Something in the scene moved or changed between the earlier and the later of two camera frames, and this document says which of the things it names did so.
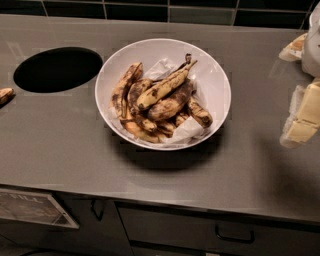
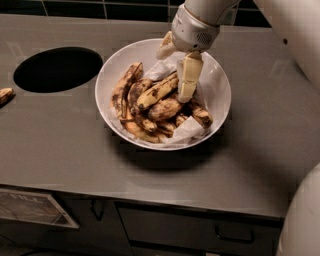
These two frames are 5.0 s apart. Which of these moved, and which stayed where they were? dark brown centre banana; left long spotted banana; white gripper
Moved: white gripper
Stayed: left long spotted banana; dark brown centre banana
